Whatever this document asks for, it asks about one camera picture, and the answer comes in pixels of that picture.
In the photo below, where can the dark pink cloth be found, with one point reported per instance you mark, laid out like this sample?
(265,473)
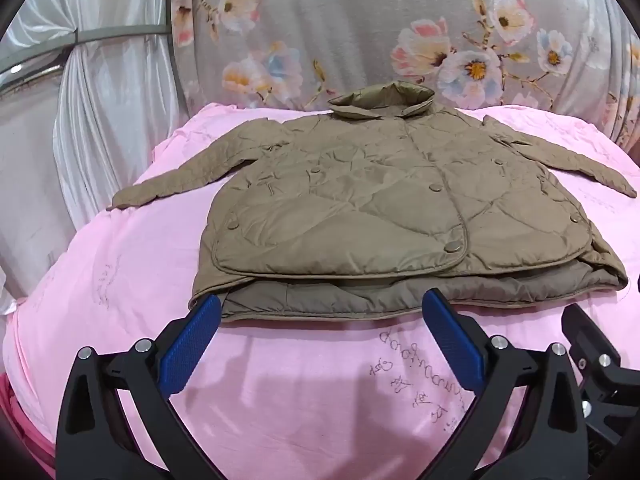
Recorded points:
(20,425)

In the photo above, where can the grey floral blanket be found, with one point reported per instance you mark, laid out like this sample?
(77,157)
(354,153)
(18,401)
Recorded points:
(350,35)

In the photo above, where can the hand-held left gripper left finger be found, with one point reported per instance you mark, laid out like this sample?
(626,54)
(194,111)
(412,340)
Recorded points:
(192,342)

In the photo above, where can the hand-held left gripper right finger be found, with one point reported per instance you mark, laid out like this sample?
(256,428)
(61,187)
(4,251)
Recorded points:
(450,342)

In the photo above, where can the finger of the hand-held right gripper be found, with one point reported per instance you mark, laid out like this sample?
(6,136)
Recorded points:
(587,340)

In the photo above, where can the white satin curtain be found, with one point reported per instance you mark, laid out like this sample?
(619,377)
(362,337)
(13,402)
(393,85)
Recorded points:
(110,110)

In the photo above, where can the pink printed bed sheet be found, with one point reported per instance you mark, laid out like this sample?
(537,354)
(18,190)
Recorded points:
(300,385)

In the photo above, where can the khaki quilted jacket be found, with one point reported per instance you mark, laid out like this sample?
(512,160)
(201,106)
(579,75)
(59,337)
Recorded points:
(350,185)

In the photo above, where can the grey metal rail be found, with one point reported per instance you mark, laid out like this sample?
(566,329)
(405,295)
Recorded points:
(115,32)

